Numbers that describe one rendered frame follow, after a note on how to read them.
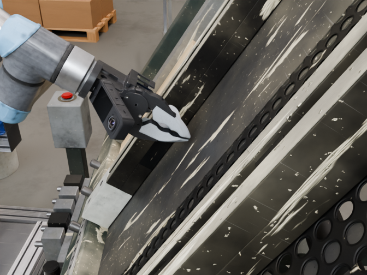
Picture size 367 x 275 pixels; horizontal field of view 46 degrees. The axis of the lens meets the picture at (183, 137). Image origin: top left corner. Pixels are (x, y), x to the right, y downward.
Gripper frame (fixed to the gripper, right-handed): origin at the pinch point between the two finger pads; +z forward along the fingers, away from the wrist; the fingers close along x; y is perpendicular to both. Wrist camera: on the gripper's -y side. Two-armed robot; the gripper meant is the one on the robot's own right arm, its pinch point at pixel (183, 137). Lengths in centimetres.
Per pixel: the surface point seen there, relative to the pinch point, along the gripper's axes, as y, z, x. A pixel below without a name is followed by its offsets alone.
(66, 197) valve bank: 37, -6, 59
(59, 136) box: 65, -16, 59
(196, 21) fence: 47.1, -1.5, -7.6
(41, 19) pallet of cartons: 398, -82, 170
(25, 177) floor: 145, -18, 156
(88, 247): 2.5, -1.1, 38.0
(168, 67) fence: 47.1, -0.9, 7.7
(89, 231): 7.2, -2.0, 38.0
